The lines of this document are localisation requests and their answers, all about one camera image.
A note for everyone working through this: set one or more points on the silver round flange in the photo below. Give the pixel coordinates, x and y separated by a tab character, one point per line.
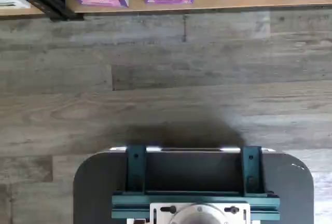
202	216

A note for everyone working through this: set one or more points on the white mounting plate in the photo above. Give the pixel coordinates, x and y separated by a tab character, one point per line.
163	220

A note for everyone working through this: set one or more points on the black bolt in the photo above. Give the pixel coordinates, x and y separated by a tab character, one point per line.
231	210

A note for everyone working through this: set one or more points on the teal metal frame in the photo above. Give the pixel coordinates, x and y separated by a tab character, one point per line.
135	169

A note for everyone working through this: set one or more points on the dark grey base platform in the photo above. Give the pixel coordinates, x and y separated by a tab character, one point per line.
90	195

